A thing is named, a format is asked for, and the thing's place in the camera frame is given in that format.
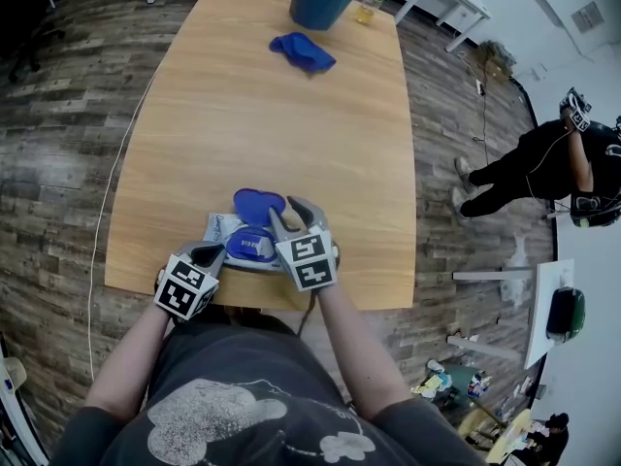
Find blue cloth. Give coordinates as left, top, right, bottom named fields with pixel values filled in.
left=269, top=31, right=338, bottom=75

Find pile of litter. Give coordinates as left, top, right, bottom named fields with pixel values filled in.
left=410, top=356, right=491, bottom=410

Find wet wipe pack purple lid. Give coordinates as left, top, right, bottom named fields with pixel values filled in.
left=203, top=187, right=292, bottom=274

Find person's dark printed t-shirt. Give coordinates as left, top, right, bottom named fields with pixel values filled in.
left=48, top=320, right=486, bottom=466

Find white crumpled plastic sheet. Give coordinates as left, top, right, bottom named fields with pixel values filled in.
left=499, top=233, right=533, bottom=305

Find white floor cable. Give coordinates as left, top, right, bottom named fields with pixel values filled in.
left=87, top=55, right=166, bottom=381

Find round yellow table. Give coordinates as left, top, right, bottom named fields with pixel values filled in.
left=458, top=395, right=533, bottom=465

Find black office chair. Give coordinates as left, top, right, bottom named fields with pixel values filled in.
left=9, top=17, right=67, bottom=84

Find grey wall notice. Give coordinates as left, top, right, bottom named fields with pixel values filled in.
left=570, top=1, right=605, bottom=33

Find cardboard boxes by wall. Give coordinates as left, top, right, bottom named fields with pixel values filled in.
left=479, top=39, right=518, bottom=84

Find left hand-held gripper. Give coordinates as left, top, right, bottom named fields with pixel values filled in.
left=153, top=240, right=228, bottom=323

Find person's right forearm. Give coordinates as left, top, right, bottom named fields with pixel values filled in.
left=314, top=286, right=413, bottom=421

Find small white table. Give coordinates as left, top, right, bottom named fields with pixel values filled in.
left=395, top=0, right=492, bottom=52

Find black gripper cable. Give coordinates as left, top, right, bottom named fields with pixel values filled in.
left=296, top=291, right=316, bottom=334

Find overturned white table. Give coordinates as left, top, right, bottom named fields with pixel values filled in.
left=445, top=258, right=576, bottom=371

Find person's left forearm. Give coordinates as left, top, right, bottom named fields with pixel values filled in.
left=84, top=303, right=174, bottom=424

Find black power cable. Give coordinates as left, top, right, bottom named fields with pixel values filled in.
left=473, top=55, right=491, bottom=145

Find glass jar with yellow liquid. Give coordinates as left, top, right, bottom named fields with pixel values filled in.
left=352, top=0, right=384, bottom=26

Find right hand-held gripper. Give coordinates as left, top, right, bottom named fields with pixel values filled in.
left=269, top=195, right=341, bottom=293

